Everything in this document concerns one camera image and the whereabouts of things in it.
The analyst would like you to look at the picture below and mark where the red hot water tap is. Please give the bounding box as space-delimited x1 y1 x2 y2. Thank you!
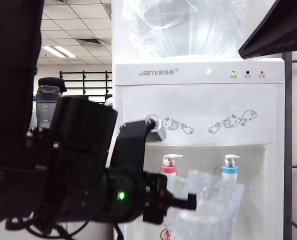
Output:
160 153 184 186

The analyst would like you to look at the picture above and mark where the blue cold water tap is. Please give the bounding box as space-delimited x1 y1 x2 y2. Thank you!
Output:
221 154 240 185

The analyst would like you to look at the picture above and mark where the clear plastic mug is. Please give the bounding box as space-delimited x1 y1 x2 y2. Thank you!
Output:
170 169 245 240

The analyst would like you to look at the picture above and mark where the black chair headrest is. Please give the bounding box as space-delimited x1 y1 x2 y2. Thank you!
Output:
37 77 68 94

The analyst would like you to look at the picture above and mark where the office chair with jacket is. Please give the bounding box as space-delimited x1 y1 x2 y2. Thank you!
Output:
104 94 114 109

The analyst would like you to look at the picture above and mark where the double tube ceiling light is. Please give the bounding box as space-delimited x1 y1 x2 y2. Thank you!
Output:
41 45 76 59

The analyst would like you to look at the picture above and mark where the white water dispenser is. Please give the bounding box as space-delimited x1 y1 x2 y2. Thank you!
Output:
112 57 286 240

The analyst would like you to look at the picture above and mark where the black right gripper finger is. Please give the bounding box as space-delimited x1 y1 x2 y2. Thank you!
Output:
238 0 297 60

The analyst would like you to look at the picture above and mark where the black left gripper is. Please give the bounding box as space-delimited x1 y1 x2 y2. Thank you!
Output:
142 172 197 225

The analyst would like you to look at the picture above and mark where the dark grey sports bottle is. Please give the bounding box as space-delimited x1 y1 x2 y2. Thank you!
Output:
34 85 60 129

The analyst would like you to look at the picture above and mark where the black wall shelving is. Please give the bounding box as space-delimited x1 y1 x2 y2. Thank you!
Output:
59 70 113 96

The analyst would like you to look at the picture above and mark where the black metal rack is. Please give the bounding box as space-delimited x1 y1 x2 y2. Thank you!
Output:
282 51 297 240

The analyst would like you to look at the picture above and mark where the ceiling air vent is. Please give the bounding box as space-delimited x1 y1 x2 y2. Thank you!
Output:
76 37 105 47

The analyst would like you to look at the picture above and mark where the plastic-wrapped water jug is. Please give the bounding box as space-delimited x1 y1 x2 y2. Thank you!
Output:
121 0 247 61

